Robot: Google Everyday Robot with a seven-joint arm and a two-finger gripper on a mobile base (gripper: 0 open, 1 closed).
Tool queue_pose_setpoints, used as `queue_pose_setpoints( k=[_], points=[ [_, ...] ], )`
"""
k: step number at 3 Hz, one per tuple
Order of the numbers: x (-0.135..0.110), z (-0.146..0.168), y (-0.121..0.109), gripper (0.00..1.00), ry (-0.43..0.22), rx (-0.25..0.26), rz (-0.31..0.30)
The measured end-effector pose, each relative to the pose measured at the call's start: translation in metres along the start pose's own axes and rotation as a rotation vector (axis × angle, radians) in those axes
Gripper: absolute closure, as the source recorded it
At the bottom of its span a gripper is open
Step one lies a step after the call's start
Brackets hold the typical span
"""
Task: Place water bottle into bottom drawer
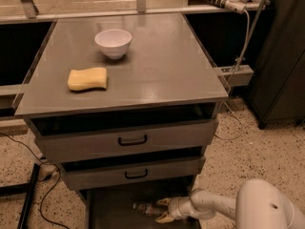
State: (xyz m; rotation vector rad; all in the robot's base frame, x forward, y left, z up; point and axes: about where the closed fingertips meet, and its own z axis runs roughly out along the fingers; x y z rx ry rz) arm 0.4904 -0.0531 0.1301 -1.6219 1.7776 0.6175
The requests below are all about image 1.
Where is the grey drawer cabinet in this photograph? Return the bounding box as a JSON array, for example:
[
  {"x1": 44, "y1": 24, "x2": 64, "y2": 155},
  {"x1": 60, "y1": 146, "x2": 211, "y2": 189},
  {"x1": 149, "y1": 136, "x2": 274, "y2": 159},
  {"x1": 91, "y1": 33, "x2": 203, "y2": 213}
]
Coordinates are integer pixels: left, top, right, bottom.
[{"x1": 16, "y1": 13, "x2": 227, "y2": 215}]

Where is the white power strip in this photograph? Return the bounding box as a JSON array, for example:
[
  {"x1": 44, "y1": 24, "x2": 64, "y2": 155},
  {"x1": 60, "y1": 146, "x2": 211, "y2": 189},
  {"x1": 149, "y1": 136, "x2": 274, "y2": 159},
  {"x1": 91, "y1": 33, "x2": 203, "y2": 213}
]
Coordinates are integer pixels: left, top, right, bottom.
[{"x1": 203, "y1": 0, "x2": 246, "y2": 14}]

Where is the grey bottom drawer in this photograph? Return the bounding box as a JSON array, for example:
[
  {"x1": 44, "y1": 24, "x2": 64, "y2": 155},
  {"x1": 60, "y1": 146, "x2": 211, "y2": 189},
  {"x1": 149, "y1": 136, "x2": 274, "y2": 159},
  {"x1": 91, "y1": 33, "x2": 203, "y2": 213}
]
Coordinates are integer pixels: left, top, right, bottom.
[{"x1": 85, "y1": 177, "x2": 201, "y2": 229}]

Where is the clear plastic water bottle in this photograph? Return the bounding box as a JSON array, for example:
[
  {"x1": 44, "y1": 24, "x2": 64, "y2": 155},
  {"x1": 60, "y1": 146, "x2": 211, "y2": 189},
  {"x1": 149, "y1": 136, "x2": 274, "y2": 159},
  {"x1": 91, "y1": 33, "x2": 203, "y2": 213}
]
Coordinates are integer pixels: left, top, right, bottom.
[{"x1": 132, "y1": 202, "x2": 168, "y2": 217}]

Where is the grey middle drawer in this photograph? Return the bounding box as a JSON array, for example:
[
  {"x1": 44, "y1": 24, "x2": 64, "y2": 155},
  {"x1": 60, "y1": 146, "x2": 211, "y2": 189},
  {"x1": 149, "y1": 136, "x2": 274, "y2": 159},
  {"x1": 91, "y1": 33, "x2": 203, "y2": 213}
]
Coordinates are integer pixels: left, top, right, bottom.
[{"x1": 62, "y1": 147, "x2": 205, "y2": 191}]

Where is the yellow sponge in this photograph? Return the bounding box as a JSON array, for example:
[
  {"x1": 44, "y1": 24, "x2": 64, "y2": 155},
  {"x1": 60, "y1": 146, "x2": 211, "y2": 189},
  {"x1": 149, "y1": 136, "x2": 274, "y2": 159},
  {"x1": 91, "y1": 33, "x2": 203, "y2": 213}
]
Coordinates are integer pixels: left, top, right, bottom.
[{"x1": 68, "y1": 68, "x2": 107, "y2": 92}]

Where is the white ceramic bowl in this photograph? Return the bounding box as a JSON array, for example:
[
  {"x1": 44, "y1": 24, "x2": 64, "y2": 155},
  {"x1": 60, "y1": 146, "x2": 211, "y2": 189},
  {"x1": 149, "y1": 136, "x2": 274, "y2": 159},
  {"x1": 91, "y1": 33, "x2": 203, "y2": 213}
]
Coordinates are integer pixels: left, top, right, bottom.
[{"x1": 94, "y1": 29, "x2": 132, "y2": 59}]

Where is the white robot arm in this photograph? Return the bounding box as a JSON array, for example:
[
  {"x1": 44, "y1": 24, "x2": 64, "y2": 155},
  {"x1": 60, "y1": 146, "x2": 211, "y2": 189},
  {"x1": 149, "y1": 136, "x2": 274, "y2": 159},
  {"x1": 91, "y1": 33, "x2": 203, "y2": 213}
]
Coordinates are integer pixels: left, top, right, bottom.
[{"x1": 156, "y1": 179, "x2": 305, "y2": 229}]

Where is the grey top drawer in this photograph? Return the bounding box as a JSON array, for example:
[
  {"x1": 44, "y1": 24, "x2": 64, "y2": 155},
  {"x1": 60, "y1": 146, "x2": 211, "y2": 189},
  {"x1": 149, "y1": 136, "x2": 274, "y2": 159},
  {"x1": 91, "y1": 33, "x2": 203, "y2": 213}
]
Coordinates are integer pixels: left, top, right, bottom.
[{"x1": 33, "y1": 104, "x2": 218, "y2": 162}]

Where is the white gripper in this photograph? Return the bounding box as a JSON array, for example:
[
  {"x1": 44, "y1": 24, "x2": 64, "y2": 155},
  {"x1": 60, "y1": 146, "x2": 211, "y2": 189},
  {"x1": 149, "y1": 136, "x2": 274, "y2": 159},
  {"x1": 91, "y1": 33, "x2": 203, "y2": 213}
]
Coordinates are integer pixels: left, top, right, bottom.
[{"x1": 155, "y1": 197, "x2": 195, "y2": 223}]

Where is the grey metal rail frame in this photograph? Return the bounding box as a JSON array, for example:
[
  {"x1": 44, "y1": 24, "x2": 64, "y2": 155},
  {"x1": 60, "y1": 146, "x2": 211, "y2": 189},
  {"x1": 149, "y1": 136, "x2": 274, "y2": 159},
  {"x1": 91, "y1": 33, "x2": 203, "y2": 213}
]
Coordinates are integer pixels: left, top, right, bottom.
[{"x1": 0, "y1": 0, "x2": 270, "y2": 24}]

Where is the white power cable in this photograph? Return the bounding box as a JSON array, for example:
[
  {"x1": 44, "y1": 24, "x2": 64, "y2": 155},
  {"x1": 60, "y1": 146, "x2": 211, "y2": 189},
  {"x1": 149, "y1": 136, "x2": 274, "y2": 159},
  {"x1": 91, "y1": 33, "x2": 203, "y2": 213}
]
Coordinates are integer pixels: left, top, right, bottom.
[{"x1": 214, "y1": 9, "x2": 252, "y2": 141}]

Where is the grey drawer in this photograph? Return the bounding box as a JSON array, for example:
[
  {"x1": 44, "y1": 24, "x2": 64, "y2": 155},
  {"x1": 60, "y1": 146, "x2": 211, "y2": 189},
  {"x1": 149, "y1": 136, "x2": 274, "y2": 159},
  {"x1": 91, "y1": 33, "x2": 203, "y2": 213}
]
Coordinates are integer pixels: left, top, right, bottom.
[
  {"x1": 33, "y1": 104, "x2": 218, "y2": 162},
  {"x1": 62, "y1": 147, "x2": 205, "y2": 191},
  {"x1": 85, "y1": 177, "x2": 201, "y2": 229}
]

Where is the black floor cable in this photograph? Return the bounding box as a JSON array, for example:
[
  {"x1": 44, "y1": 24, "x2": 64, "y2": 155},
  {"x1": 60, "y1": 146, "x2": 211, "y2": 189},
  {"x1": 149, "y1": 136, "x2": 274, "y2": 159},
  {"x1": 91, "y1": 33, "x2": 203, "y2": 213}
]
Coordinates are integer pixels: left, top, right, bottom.
[{"x1": 0, "y1": 131, "x2": 71, "y2": 229}]

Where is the dark side cabinet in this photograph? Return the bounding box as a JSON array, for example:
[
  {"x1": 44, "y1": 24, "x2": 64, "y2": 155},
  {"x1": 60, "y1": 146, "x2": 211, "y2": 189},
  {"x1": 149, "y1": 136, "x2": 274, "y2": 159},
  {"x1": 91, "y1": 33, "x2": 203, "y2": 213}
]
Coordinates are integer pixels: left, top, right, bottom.
[{"x1": 247, "y1": 0, "x2": 305, "y2": 129}]

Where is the black metal floor frame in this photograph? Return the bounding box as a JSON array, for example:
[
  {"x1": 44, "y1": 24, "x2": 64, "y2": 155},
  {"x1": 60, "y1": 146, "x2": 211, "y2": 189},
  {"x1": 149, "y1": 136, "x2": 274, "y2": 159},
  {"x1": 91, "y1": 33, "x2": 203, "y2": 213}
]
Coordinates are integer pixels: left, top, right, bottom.
[{"x1": 0, "y1": 164, "x2": 40, "y2": 229}]

